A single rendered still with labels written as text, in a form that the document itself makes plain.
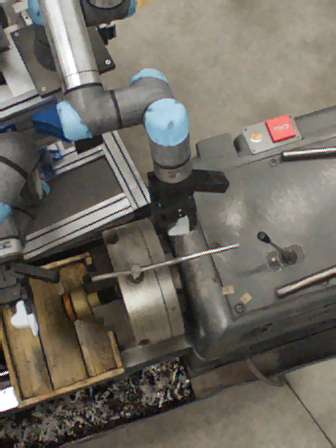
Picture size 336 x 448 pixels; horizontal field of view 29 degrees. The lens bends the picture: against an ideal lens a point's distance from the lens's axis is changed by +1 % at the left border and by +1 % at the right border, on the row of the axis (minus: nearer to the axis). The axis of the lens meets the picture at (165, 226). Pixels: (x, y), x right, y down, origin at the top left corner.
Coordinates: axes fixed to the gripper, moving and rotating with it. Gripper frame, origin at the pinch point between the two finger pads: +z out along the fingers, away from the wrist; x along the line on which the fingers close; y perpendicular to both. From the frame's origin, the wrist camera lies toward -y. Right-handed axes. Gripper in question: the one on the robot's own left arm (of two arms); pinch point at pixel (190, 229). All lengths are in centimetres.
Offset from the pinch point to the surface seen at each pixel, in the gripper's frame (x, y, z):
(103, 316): -2.4, 24.3, 27.0
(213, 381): -3, -3, 87
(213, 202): -11.8, -9.3, 8.1
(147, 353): -2, 16, 53
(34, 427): -7, 56, 85
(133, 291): 0.8, 15.6, 15.4
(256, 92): -137, -72, 96
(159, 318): 5.9, 11.5, 22.4
